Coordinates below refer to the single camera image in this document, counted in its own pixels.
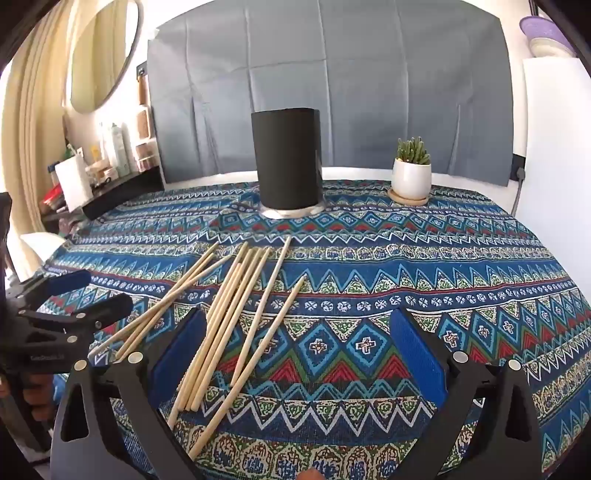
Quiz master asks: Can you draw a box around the blue patterned tablecloth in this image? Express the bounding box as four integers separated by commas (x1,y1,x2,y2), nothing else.
44,178,591,480

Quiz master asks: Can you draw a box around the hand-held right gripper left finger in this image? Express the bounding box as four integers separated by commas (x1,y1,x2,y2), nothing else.
50,308,207,480

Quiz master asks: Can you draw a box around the black cylindrical utensil holder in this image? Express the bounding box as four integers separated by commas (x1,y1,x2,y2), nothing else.
250,107,325,219

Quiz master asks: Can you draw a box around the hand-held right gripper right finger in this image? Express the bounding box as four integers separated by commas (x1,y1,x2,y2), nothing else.
392,308,542,480

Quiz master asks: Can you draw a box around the white refrigerator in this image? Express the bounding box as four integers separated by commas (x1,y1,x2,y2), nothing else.
512,58,591,259

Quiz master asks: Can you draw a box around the purple colander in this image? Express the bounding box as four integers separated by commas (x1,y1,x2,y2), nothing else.
519,15,566,43

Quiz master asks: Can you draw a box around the bunch of wooden chopsticks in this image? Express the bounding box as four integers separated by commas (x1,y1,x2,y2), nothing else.
88,236,308,457

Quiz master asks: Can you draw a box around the white cushion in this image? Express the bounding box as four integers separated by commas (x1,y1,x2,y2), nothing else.
18,232,68,280

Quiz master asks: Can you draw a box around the round wooden saucer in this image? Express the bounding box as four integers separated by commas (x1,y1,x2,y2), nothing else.
388,187,430,206

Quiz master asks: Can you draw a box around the beige curtain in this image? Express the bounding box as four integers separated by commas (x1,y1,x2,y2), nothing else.
0,9,88,287

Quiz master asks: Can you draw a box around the black side table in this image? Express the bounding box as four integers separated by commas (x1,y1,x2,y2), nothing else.
39,166,166,232

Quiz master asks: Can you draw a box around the round wall mirror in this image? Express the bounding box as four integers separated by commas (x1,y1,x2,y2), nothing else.
68,0,144,114

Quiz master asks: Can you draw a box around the person's left hand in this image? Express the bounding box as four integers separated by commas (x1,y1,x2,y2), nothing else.
21,374,54,423

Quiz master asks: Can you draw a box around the white paper bag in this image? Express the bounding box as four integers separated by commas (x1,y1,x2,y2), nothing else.
54,156,93,210

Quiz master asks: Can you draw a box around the white bowl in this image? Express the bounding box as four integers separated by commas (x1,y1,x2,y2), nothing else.
529,37,577,59

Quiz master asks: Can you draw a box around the pale green bottle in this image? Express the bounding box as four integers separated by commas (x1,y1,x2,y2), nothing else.
108,122,131,177

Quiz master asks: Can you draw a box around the succulent in white pot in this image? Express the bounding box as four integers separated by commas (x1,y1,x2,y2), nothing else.
391,137,432,200

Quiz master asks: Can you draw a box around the grey backdrop cloth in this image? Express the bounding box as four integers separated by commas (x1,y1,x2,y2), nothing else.
147,0,513,188

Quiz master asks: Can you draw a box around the black cable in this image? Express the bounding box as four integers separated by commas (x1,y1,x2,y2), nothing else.
510,154,527,215

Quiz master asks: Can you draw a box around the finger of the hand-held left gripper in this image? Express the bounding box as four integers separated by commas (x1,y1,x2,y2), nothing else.
18,293,134,344
7,270,93,308

